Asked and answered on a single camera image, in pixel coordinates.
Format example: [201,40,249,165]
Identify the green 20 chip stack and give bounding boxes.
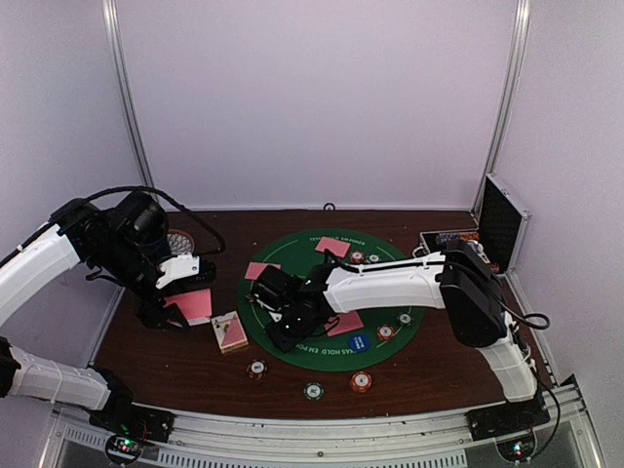
[303,382,325,401]

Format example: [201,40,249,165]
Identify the dealt card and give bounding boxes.
[315,237,351,258]
[325,311,365,337]
[244,262,281,281]

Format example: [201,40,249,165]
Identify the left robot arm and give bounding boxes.
[1,185,225,433]

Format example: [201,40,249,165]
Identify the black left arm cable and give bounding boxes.
[82,184,227,255]

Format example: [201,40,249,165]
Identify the right aluminium frame post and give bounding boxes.
[472,0,531,219]

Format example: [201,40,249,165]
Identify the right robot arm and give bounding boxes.
[250,240,550,431]

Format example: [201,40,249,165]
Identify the front aluminium rail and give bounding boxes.
[35,383,606,467]

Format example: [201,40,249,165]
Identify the black 100 chip stack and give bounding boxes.
[247,359,267,380]

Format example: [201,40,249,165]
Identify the red-backed card deck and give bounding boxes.
[166,289,213,327]

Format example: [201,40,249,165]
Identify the aluminium poker chip case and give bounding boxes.
[412,175,530,278]

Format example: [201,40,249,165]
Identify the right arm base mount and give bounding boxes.
[466,401,550,442]

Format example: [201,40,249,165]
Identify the round green poker mat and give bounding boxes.
[238,228,424,372]

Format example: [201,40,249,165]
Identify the patterned round plate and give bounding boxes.
[167,229,195,255]

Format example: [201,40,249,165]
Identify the blue small blind button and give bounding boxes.
[348,334,371,353]

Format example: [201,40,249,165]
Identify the dark blue mug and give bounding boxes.
[143,231,172,261]

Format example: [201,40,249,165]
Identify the orange 5 chip stack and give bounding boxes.
[349,370,372,393]

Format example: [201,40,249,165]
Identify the playing card box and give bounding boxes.
[211,311,249,354]

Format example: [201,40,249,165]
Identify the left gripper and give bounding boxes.
[92,236,190,332]

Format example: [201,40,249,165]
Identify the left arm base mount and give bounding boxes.
[87,405,175,443]

